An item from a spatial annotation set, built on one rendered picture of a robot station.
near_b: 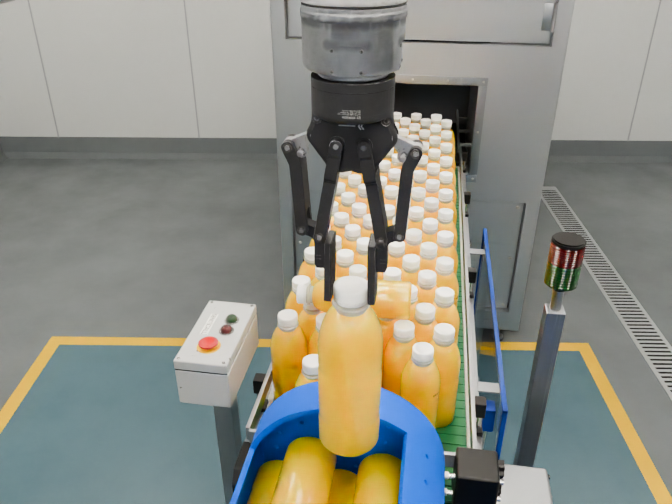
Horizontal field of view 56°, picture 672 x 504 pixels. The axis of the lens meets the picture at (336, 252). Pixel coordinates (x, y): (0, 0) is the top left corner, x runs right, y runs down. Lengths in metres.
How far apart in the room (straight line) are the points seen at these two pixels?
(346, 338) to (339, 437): 0.14
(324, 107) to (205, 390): 0.75
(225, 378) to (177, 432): 1.49
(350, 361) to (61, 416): 2.25
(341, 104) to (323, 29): 0.06
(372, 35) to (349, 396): 0.38
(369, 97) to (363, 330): 0.25
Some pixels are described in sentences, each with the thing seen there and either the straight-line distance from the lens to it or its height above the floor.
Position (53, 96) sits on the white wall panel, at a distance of 5.58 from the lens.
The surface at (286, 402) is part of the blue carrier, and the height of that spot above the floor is 1.21.
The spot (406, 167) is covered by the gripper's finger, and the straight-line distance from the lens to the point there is 0.59.
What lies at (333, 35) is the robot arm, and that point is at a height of 1.72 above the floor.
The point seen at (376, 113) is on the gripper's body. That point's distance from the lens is 0.56.
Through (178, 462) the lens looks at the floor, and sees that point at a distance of 2.53.
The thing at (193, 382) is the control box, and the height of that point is 1.05.
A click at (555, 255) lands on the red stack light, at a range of 1.26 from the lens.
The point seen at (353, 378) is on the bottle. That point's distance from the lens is 0.70.
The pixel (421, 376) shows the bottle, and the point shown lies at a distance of 1.16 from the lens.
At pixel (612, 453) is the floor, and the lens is 2.70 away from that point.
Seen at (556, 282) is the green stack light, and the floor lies 1.18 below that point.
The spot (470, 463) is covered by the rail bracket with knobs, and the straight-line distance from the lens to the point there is 1.12.
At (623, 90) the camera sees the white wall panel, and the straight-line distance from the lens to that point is 5.48.
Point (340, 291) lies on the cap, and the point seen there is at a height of 1.46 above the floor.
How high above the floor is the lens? 1.82
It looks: 29 degrees down
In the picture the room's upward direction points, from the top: straight up
